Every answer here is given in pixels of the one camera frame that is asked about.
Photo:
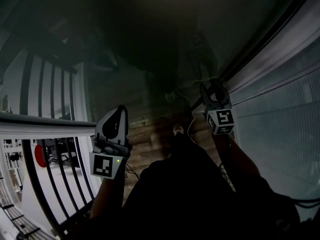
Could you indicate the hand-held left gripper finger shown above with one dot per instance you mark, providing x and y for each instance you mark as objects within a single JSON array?
[
  {"x": 101, "y": 131},
  {"x": 124, "y": 129}
]

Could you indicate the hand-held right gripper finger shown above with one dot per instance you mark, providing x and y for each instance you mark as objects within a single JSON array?
[
  {"x": 223, "y": 96},
  {"x": 205, "y": 96}
]

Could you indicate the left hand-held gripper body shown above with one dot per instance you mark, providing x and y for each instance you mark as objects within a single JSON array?
[{"x": 102, "y": 165}]

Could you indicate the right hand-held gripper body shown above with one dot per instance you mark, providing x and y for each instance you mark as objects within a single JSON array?
[{"x": 222, "y": 120}]

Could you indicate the person's right forearm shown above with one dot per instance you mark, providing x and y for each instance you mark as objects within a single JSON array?
[{"x": 235, "y": 156}]

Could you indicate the person's left forearm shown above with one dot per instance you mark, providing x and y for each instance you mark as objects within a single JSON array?
[{"x": 107, "y": 196}]

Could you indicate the person's grey shoe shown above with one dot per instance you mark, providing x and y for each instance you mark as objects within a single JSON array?
[{"x": 178, "y": 130}]

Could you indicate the black machine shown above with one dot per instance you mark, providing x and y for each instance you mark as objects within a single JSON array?
[{"x": 53, "y": 149}]

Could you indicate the red round sign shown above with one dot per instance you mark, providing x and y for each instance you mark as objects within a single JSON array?
[{"x": 40, "y": 156}]

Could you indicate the wide white venetian blinds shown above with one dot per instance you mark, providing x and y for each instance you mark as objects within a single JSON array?
[{"x": 287, "y": 134}]

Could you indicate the black metal railing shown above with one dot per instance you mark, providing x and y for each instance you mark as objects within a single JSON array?
[{"x": 26, "y": 154}]

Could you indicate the person's black clothing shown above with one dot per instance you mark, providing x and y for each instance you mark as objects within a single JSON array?
[{"x": 187, "y": 196}]

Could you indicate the white shelf unit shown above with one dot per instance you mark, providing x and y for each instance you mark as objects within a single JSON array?
[{"x": 15, "y": 156}]

